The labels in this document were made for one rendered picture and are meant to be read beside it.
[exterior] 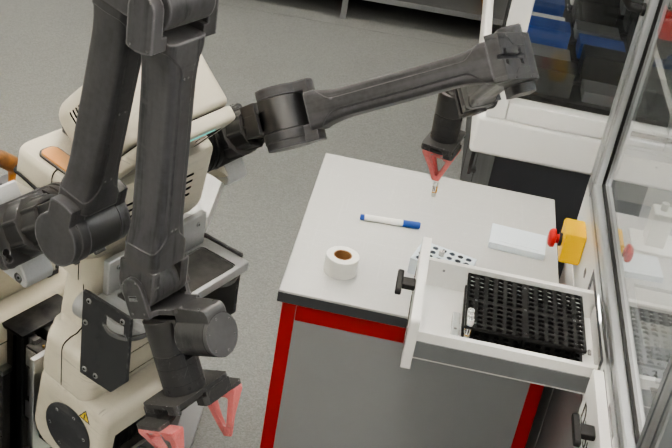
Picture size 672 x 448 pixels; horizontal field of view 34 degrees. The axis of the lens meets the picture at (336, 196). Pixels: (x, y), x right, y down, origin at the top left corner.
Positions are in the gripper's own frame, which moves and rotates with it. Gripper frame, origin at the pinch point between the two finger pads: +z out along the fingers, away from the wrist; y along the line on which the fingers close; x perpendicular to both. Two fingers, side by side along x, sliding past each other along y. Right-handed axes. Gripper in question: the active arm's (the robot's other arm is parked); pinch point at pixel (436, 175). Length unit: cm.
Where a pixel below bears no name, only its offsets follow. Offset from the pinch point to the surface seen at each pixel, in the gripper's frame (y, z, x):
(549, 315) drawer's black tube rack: -23.9, 7.5, -31.7
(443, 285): -17.9, 13.1, -9.8
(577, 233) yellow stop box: 7.3, 7.2, -30.1
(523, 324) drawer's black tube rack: -29.6, 7.2, -28.1
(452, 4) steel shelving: 329, 91, 86
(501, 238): 17.7, 20.7, -13.4
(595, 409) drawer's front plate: -48, 5, -45
